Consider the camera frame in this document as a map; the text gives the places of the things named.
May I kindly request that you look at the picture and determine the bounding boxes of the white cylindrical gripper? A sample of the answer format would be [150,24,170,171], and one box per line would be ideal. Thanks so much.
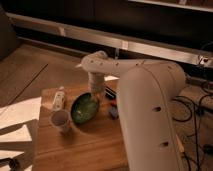
[88,72,105,100]

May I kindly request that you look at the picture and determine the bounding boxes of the green ceramic bowl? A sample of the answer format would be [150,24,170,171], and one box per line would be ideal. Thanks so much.
[71,92,99,124]

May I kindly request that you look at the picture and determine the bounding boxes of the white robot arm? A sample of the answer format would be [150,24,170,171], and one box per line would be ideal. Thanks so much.
[81,51,186,171]

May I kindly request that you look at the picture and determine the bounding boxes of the black rectangular block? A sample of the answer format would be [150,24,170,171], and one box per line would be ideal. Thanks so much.
[105,87,116,100]

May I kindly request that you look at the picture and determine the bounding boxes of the orange and blue toy blocks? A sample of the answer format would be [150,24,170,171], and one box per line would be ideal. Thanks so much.
[109,100,119,119]

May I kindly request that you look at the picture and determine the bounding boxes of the white plastic bottle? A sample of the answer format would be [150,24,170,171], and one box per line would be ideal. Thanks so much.
[52,87,65,111]

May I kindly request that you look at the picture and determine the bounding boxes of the white paper cup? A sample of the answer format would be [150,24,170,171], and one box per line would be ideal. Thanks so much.
[50,110,70,133]

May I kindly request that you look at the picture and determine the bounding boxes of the white paper sheets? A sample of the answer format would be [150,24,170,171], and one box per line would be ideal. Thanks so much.
[0,97,41,171]

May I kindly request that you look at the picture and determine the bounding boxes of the black floor cables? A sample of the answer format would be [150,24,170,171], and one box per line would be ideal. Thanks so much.
[171,49,213,171]

